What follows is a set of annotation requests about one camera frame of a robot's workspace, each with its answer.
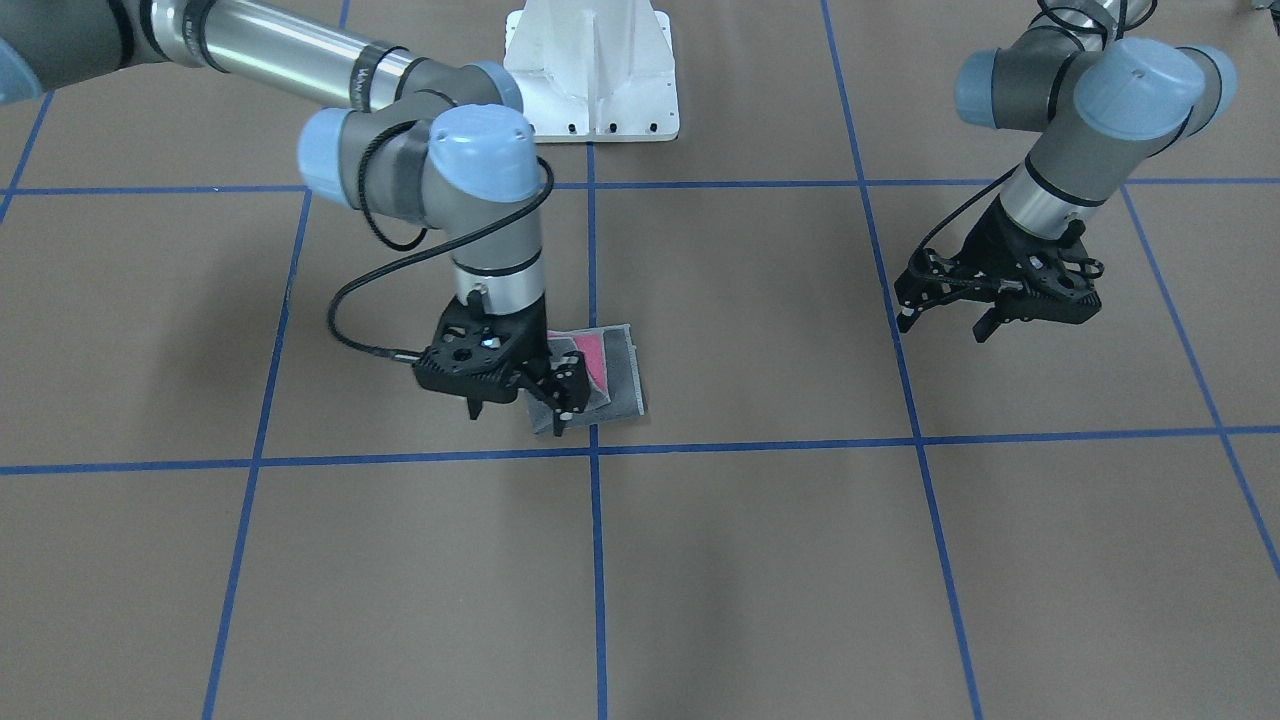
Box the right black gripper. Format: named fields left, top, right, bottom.
left=413, top=297, right=590, bottom=437

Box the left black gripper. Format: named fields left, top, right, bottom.
left=893, top=202, right=1105, bottom=343

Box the pink and grey towel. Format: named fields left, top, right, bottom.
left=548, top=324, right=645, bottom=429

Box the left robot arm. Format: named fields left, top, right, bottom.
left=893, top=1, right=1239, bottom=342

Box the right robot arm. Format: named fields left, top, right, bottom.
left=1, top=1, right=591, bottom=434

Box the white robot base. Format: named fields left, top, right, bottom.
left=503, top=1, right=681, bottom=145

